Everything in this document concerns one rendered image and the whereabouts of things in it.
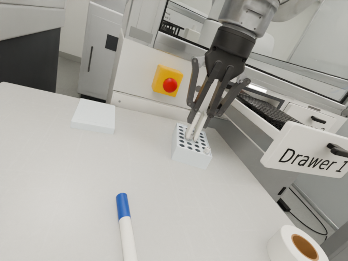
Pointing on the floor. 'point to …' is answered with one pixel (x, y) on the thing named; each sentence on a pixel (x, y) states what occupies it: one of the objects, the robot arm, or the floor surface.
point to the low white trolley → (15, 110)
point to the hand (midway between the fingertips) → (196, 125)
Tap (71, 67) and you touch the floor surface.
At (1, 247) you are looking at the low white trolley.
